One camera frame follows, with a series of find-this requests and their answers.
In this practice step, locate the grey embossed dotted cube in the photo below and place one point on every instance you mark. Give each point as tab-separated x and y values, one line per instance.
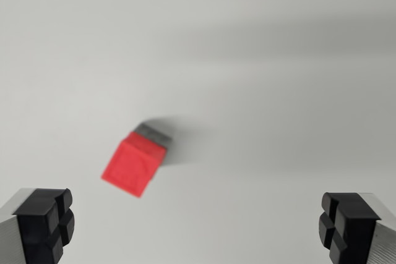
153	132

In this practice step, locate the red embossed number cube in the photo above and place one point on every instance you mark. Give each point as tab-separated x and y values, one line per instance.
128	168

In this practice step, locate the gripper left finger with black rubber pad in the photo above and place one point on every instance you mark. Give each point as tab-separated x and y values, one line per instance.
34	223

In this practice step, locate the gripper right finger with black rubber pad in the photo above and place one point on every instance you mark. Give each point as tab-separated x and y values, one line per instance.
355	227

